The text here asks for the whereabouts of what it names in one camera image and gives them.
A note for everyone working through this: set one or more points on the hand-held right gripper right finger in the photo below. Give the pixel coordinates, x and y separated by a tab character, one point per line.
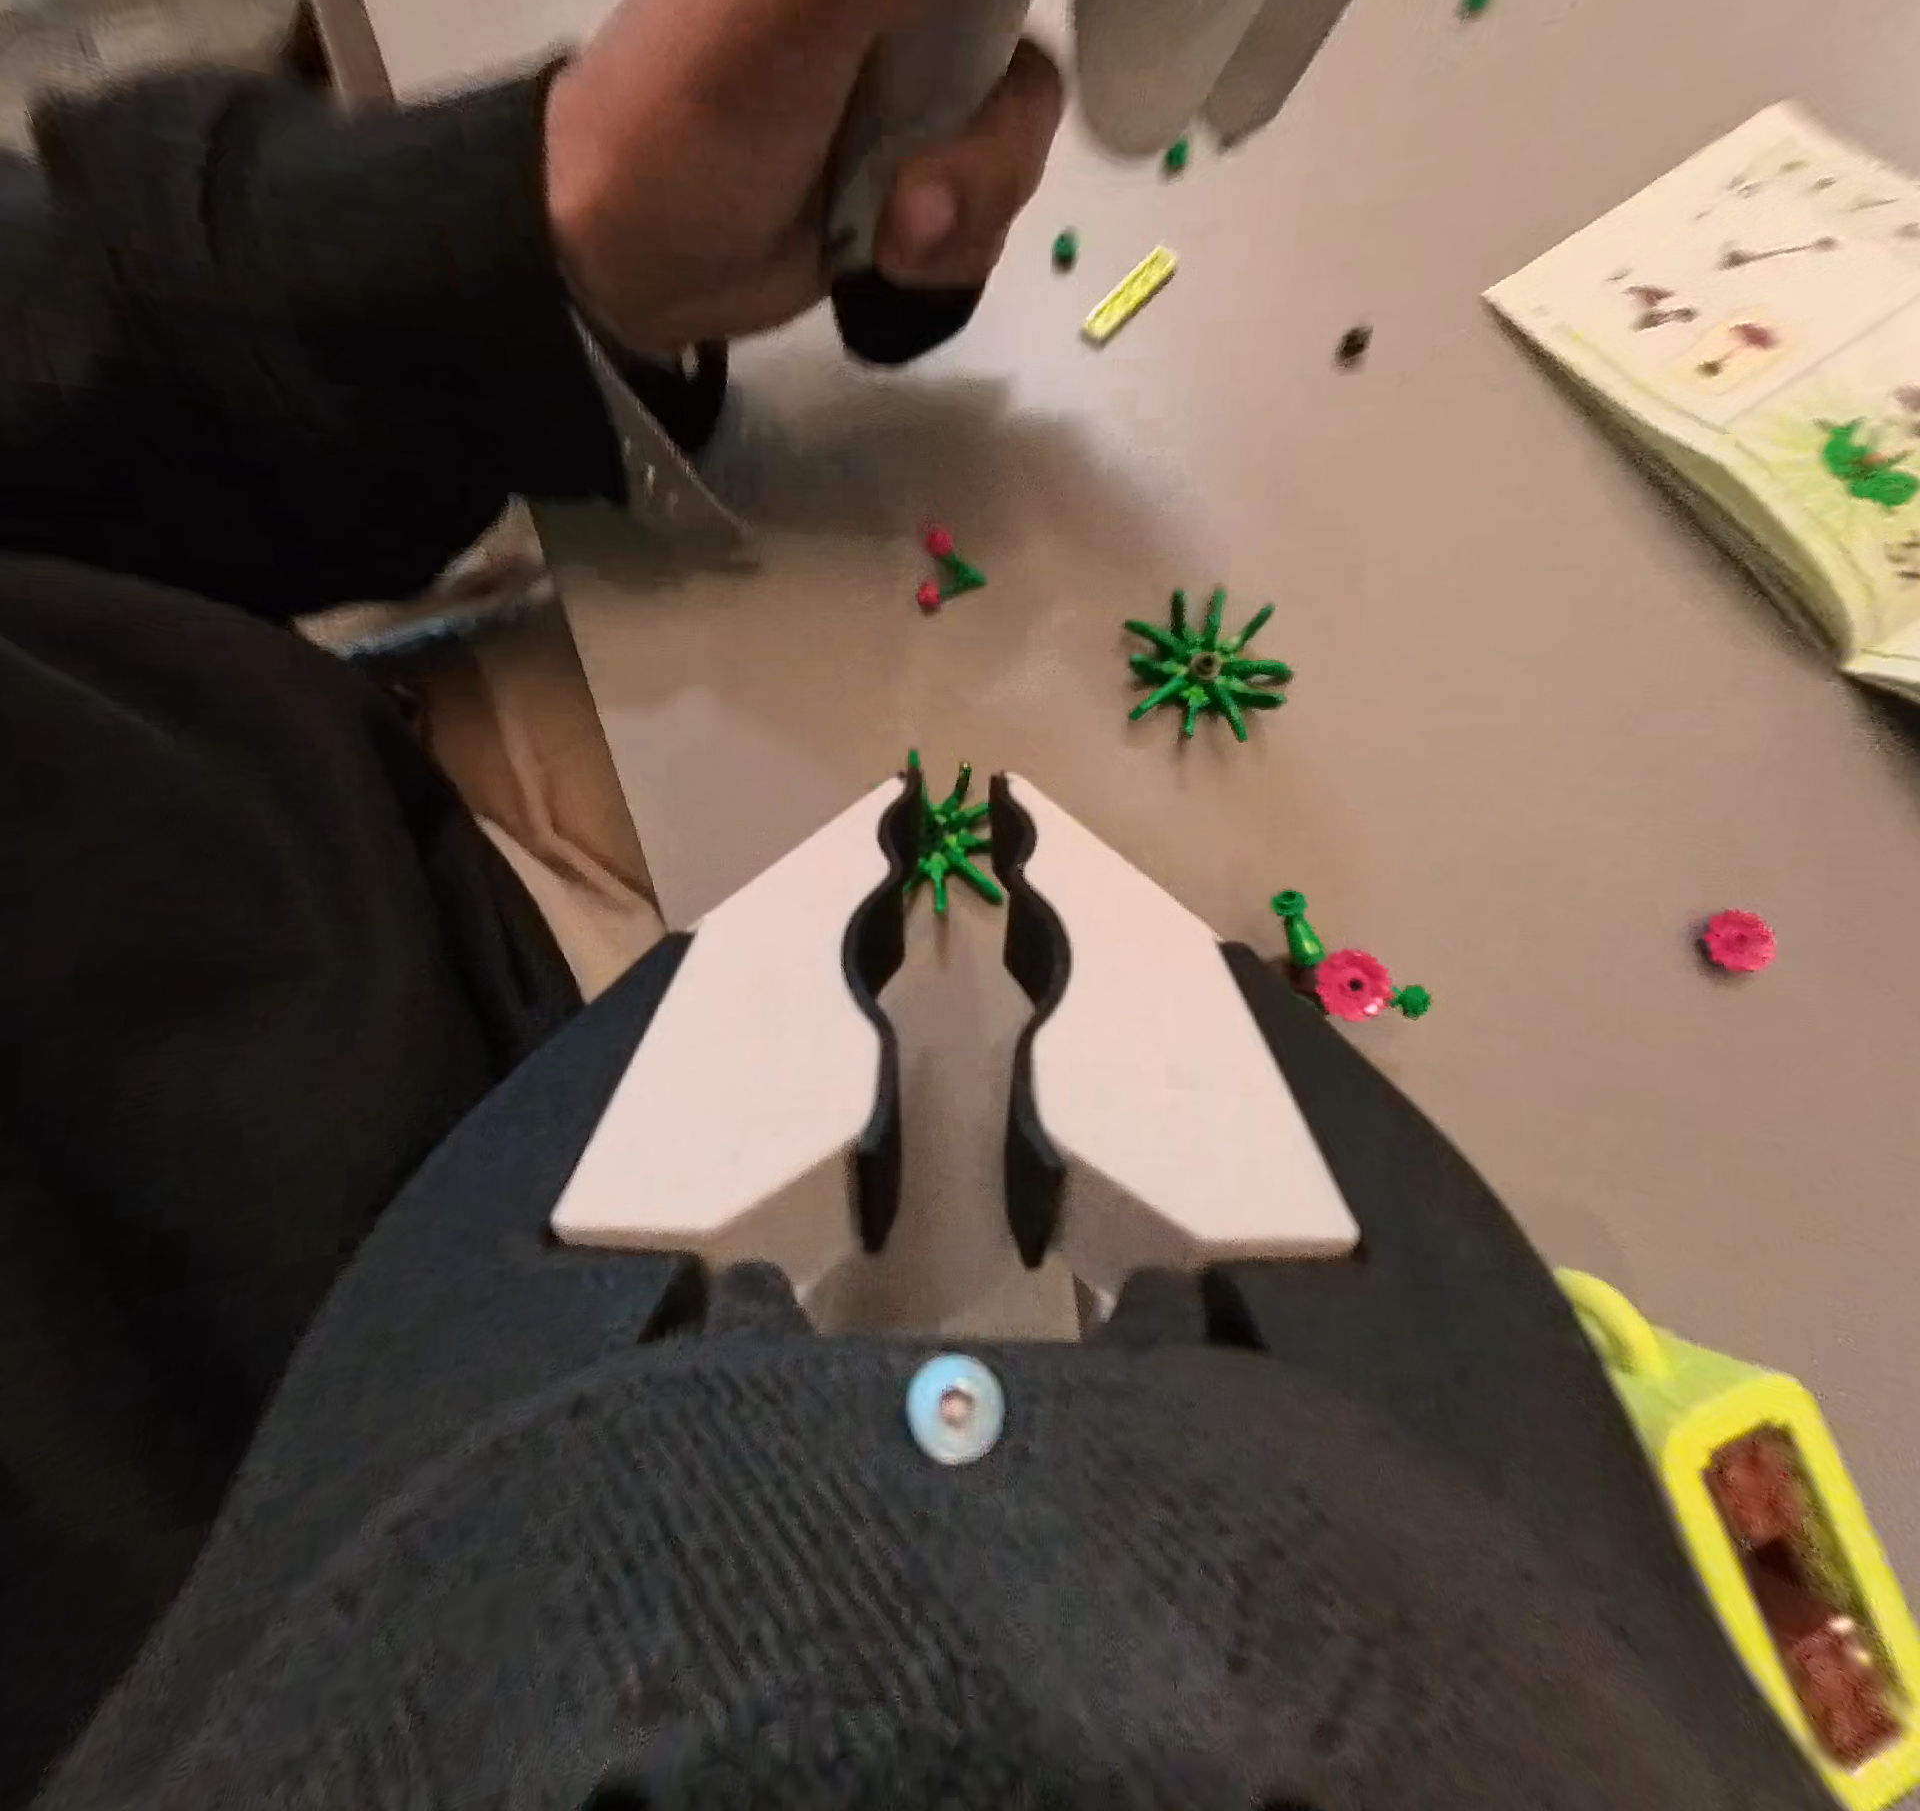
1185	1092

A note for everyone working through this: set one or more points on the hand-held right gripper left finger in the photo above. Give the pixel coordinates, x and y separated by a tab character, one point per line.
735	1092

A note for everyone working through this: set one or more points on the green toy leaf piece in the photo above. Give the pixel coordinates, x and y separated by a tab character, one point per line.
945	845
1209	667

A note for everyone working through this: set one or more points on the green stem with pink flowers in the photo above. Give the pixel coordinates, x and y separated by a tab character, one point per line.
948	571

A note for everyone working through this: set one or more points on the person's left forearm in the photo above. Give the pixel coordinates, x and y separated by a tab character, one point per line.
224	311

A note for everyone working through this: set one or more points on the person's left hand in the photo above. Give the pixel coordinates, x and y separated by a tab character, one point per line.
705	147

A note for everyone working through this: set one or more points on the brown pot toy cactus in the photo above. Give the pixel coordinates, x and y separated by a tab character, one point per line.
1351	984

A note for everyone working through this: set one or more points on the yellow toy plate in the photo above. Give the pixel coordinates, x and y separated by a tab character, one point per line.
1131	293

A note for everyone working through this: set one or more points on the person's tan trousers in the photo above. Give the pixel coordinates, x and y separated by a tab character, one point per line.
555	793

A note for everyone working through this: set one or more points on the dark round toy stud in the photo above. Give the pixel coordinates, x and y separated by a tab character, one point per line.
1352	345

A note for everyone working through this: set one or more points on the toy instruction booklet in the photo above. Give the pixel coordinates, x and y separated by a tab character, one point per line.
1724	341

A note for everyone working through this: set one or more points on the loose pink toy flower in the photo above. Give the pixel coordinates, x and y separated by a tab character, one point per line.
1739	943

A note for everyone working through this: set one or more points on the lime toy flower pot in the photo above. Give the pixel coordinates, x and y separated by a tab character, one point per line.
1771	1542

